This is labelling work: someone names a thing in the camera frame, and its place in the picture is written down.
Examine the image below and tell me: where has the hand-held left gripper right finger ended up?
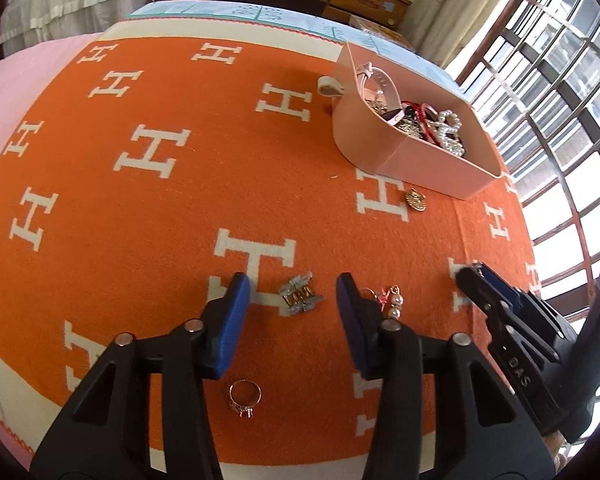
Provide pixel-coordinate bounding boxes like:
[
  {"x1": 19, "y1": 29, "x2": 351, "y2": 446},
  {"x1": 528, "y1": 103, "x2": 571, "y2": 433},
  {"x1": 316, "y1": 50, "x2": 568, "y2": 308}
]
[{"x1": 336, "y1": 272, "x2": 553, "y2": 480}]

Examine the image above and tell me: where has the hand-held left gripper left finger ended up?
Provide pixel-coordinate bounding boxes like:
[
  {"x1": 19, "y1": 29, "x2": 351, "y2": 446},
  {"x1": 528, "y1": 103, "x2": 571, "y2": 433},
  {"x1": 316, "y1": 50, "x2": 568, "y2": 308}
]
[{"x1": 30, "y1": 272, "x2": 252, "y2": 480}]

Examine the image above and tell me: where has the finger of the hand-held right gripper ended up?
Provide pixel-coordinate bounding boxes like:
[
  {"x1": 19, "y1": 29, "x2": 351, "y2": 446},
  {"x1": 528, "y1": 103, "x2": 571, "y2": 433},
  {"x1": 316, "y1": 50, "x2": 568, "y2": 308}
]
[
  {"x1": 455, "y1": 267, "x2": 568, "y2": 433},
  {"x1": 480, "y1": 262, "x2": 576, "y2": 351}
]

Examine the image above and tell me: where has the pearl earring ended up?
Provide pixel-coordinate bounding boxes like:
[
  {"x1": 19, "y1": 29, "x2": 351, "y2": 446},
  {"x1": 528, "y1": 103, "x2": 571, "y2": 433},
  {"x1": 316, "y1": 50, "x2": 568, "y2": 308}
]
[{"x1": 384, "y1": 285, "x2": 406, "y2": 321}]

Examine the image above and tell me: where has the silver bow hair clip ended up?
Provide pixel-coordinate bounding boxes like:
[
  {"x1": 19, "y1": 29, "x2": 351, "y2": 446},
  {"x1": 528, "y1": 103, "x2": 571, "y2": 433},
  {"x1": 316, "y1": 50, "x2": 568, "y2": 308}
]
[{"x1": 278, "y1": 272, "x2": 326, "y2": 317}]

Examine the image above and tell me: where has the pink storage box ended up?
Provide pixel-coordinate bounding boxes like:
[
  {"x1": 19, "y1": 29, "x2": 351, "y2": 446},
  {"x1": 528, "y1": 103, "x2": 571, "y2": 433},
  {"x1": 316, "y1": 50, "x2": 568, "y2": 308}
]
[{"x1": 317, "y1": 41, "x2": 507, "y2": 202}]

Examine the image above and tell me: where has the white pearl bracelet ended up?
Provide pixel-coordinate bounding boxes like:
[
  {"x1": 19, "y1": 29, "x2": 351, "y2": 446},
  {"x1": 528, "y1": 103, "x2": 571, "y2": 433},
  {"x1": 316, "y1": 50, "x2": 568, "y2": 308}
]
[{"x1": 432, "y1": 109, "x2": 467, "y2": 157}]

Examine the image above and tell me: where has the silver rhinestone bracelet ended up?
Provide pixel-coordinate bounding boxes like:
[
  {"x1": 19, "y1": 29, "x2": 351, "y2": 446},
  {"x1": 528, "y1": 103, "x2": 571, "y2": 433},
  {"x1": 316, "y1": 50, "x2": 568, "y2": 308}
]
[{"x1": 365, "y1": 99, "x2": 426, "y2": 137}]

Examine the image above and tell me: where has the red string bracelet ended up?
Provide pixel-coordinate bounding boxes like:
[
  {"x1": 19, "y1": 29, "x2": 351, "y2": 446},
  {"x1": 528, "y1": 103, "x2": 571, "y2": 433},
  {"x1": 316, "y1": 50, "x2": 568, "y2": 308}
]
[{"x1": 402, "y1": 101, "x2": 443, "y2": 146}]

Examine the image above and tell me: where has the orange patterned blanket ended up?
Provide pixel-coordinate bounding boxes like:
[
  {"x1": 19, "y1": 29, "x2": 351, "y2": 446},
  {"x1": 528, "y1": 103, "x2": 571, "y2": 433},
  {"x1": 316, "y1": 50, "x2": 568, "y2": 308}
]
[{"x1": 0, "y1": 12, "x2": 543, "y2": 480}]

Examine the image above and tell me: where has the window with metal grille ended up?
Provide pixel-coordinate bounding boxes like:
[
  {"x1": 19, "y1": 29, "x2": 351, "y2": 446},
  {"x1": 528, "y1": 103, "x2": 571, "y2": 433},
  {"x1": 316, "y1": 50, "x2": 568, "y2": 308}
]
[{"x1": 445, "y1": 0, "x2": 600, "y2": 321}]

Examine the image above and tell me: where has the cream curtain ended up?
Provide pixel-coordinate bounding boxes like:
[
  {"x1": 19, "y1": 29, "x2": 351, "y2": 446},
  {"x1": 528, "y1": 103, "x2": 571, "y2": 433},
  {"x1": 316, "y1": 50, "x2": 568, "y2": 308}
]
[{"x1": 395, "y1": 0, "x2": 536, "y2": 68}]

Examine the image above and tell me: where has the light blue mat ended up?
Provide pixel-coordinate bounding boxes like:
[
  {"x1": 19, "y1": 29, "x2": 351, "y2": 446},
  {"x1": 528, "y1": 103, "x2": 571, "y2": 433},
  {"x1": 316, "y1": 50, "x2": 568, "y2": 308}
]
[{"x1": 130, "y1": 1, "x2": 473, "y2": 106}]

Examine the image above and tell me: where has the pink bed sheet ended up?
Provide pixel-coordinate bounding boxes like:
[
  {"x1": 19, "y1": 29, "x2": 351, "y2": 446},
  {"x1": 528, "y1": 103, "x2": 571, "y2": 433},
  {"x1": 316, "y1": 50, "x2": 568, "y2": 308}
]
[{"x1": 0, "y1": 32, "x2": 106, "y2": 196}]

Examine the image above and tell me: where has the white lace cover cloth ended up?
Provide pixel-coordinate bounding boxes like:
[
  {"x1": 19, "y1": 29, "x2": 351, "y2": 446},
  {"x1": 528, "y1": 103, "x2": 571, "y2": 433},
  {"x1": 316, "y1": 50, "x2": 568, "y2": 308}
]
[{"x1": 0, "y1": 0, "x2": 161, "y2": 58}]

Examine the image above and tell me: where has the gold ring with red stones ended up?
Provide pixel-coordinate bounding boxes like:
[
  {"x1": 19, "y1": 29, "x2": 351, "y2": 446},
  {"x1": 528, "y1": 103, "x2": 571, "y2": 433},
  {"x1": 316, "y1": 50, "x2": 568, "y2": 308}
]
[{"x1": 228, "y1": 380, "x2": 262, "y2": 418}]

